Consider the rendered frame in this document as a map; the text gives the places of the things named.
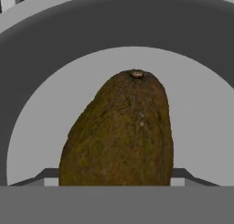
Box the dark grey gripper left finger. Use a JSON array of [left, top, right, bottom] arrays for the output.
[[10, 167, 60, 187]]

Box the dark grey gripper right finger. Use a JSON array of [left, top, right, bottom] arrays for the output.
[[169, 167, 220, 187]]

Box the brown green avocado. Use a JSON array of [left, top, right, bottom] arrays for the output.
[[58, 69, 175, 187]]

